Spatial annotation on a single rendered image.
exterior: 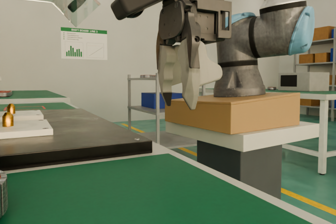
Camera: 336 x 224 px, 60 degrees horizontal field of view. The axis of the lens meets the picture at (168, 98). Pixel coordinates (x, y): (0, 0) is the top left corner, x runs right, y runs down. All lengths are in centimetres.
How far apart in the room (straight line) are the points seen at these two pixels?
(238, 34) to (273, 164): 38
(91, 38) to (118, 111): 161
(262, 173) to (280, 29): 39
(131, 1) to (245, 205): 26
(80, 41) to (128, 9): 575
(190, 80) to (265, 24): 48
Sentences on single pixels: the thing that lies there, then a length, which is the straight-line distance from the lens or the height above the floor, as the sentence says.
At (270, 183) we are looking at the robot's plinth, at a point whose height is 58.
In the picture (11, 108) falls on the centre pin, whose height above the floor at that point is 80.
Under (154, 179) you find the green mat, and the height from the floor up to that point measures 75.
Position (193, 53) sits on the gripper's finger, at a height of 90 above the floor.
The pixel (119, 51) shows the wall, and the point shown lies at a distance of 629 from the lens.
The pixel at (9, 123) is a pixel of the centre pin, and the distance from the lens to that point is 64.
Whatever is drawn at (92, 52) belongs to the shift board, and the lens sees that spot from 613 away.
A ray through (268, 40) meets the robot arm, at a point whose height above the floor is 98.
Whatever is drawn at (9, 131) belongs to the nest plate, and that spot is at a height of 78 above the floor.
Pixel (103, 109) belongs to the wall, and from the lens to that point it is 619.
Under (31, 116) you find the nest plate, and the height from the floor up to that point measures 78.
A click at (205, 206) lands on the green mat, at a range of 30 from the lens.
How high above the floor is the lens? 87
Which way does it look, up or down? 3 degrees down
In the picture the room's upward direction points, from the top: straight up
